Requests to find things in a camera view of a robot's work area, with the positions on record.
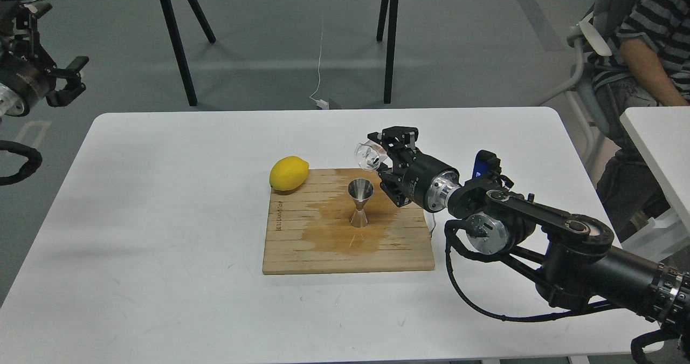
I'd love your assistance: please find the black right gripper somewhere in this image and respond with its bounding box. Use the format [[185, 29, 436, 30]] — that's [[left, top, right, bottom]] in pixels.
[[367, 126, 459, 212]]

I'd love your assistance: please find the seated person striped shirt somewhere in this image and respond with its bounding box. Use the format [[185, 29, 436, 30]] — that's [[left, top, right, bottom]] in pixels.
[[593, 0, 689, 241]]

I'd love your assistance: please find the small clear glass cup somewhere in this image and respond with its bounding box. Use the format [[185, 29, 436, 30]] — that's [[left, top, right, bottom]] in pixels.
[[354, 140, 389, 171]]

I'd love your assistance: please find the wooden cutting board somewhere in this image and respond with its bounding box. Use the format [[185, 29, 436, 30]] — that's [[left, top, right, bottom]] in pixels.
[[262, 168, 434, 275]]

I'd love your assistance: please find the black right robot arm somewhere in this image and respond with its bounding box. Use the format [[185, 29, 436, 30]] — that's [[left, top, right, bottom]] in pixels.
[[355, 126, 689, 363]]

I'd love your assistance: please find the steel jigger measuring cup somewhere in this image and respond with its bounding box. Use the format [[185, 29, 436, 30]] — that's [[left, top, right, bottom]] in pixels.
[[348, 178, 374, 228]]

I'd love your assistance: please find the white side table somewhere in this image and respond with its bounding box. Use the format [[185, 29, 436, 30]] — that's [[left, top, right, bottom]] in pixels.
[[620, 106, 689, 228]]

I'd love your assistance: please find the grey office chair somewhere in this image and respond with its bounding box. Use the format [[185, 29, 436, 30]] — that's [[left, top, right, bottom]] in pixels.
[[534, 0, 690, 265]]

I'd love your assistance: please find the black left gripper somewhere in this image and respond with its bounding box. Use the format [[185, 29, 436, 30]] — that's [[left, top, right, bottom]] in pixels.
[[1, 0, 89, 118]]

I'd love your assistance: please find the white charging cable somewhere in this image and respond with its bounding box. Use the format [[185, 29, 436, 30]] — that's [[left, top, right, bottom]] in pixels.
[[309, 0, 330, 110]]

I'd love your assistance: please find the yellow lemon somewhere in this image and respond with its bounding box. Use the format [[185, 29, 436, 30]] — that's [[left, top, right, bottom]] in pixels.
[[269, 156, 309, 191]]

